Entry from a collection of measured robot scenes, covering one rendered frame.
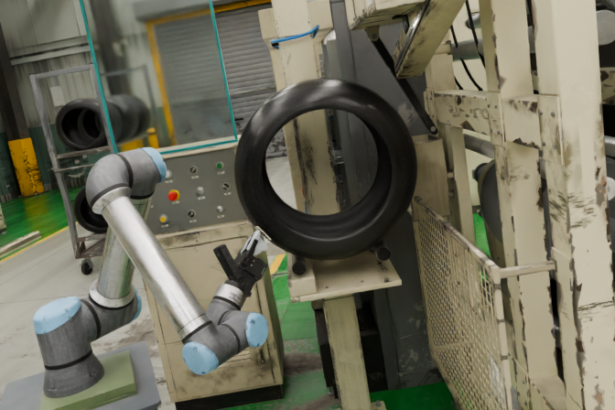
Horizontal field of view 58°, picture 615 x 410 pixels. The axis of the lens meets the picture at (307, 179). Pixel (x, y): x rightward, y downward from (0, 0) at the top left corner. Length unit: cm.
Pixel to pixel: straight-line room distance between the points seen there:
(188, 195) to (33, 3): 1083
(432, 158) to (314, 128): 45
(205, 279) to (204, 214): 30
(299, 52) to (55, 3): 1102
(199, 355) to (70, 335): 64
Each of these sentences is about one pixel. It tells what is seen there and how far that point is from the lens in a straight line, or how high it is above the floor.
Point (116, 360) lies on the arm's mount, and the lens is 217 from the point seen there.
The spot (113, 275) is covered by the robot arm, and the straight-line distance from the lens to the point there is 193.
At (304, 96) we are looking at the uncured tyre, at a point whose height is 144.
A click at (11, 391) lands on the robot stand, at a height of 60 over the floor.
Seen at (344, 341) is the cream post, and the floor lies 43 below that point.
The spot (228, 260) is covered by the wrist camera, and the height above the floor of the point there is 101.
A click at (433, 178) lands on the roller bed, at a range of 211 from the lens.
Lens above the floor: 150
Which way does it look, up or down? 10 degrees down
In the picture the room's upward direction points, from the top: 9 degrees counter-clockwise
